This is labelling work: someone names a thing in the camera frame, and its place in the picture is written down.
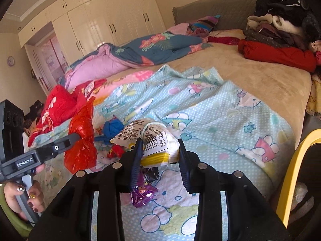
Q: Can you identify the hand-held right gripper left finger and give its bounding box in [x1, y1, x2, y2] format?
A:
[27, 138, 144, 241]

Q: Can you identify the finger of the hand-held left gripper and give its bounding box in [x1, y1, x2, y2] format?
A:
[51, 133, 83, 156]

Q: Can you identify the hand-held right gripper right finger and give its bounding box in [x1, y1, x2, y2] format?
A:
[177, 138, 293, 241]

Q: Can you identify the red plastic bag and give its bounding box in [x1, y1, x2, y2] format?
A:
[64, 97, 98, 175]

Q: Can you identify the white yellow snack packet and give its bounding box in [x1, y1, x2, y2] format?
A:
[110, 118, 181, 167]

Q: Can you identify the yellow rimmed black bin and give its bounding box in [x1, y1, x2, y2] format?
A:
[279, 129, 321, 223]

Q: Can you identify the person's left forearm green sleeve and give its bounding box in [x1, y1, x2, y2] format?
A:
[0, 184, 33, 239]

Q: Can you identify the person's left hand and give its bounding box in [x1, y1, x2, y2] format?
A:
[4, 164, 46, 221]

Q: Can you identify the red snack wrapper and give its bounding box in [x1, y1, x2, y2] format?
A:
[108, 144, 127, 160]

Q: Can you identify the black crumpled wrapper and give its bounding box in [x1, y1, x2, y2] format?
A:
[142, 167, 161, 182]

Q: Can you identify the red white printed cloth bag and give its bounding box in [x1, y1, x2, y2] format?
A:
[27, 85, 87, 147]

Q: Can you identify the blue cloth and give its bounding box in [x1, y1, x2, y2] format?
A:
[97, 119, 124, 143]

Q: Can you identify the purple candy wrapper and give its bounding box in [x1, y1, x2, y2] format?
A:
[130, 183, 159, 207]

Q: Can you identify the light blue cartoon sheet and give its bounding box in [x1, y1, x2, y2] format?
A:
[33, 65, 295, 241]

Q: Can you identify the pink cartoon sheet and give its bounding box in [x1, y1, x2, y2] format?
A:
[75, 70, 156, 106]

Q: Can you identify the pink cartoon door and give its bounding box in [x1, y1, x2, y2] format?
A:
[25, 30, 73, 96]

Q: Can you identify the blue pink floral quilt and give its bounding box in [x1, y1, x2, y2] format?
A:
[64, 22, 213, 91]

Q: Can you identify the white cloth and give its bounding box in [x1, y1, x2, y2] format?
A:
[293, 182, 315, 219]

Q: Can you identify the beige bed blanket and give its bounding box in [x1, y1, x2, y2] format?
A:
[65, 30, 313, 151]

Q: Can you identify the white wardrobe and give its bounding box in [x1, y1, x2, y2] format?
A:
[17, 0, 167, 96]

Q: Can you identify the dark red lace cloth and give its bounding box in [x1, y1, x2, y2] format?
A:
[208, 36, 241, 46]

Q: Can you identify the striped pillow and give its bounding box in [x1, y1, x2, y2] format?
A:
[187, 15, 221, 37]

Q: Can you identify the red jacket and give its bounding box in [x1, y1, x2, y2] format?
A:
[238, 39, 317, 73]

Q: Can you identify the yellow cartoon blanket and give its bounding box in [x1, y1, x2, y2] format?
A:
[306, 74, 321, 121]

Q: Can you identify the grey headboard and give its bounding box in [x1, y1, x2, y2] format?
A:
[173, 0, 259, 33]

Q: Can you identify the pile of clothes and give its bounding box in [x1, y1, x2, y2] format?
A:
[244, 0, 321, 66]

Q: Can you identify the grey bed frame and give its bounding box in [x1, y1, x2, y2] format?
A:
[296, 115, 321, 151]

